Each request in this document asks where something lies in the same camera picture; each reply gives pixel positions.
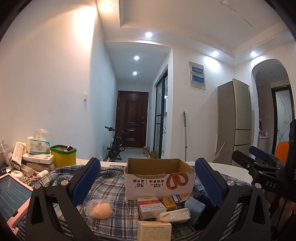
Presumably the beige refrigerator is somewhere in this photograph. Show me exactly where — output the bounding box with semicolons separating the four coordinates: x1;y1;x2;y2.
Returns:
217;79;252;166

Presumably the cream carton box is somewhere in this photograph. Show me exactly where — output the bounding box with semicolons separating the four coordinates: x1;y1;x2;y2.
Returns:
137;221;172;241

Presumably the leaning wooden stick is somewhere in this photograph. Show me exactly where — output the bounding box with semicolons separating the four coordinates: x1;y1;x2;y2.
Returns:
211;141;227;163

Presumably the dark brown entrance door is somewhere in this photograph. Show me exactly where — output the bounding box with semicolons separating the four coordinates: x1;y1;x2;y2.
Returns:
115;90;148;149

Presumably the person's right hand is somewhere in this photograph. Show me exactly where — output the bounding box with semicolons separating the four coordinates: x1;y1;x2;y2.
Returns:
262;189;296;217

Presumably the orange chair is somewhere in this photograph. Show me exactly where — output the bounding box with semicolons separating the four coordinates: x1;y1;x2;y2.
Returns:
276;142;290;163

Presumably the patterned glass inner door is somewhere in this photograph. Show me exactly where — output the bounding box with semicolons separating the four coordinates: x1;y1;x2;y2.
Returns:
272;86;295;154

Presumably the light blue packet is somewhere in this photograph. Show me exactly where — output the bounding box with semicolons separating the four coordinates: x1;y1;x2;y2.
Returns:
184;197;206;221

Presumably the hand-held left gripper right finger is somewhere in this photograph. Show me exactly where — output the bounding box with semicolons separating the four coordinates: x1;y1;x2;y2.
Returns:
194;158;271;241

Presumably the blue white tissue pack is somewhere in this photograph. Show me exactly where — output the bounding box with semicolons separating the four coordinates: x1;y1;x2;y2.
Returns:
26;128;51;154

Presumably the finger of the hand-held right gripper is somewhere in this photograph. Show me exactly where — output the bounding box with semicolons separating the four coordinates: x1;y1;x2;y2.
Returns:
232;150;287;178
248;146;286;166

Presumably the small white tissue pack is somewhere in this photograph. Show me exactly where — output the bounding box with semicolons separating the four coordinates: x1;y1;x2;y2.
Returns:
156;208;191;222

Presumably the pink cased tablet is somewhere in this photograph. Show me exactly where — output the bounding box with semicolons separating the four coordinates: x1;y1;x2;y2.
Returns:
0;173;33;229

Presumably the wall electrical panel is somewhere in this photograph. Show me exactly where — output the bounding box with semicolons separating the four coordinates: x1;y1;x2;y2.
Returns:
189;61;206;90

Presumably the bun in plastic bag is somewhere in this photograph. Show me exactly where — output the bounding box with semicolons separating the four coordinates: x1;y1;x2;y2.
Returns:
85;199;114;219

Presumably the white printed carton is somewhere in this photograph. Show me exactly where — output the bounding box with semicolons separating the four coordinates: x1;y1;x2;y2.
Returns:
11;142;27;168

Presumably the gold cigarette box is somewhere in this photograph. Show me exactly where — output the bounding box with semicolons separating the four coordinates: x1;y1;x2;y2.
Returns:
161;193;190;211

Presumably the black framed glass sliding door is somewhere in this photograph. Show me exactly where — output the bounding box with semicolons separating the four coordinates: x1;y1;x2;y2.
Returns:
154;70;168;159

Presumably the black bicycle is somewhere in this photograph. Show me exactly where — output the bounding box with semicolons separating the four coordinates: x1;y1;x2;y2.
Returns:
105;126;128;163

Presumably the white blue flat box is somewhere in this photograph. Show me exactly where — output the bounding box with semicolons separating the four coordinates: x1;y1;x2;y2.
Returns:
22;153;55;164

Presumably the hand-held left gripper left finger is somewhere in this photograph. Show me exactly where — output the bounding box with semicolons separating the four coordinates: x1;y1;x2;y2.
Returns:
24;158;102;241

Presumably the yellow bin with green rim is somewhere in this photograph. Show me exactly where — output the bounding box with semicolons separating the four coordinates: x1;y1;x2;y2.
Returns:
50;145;77;167

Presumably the grey mop handle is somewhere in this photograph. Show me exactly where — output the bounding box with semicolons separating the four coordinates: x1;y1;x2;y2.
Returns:
183;112;188;161

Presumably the red white cigarette box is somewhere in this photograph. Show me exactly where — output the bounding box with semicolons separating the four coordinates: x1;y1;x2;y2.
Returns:
136;196;167;220

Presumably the blue plaid cloth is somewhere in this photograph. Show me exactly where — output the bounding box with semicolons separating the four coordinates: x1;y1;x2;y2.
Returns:
17;164;252;241

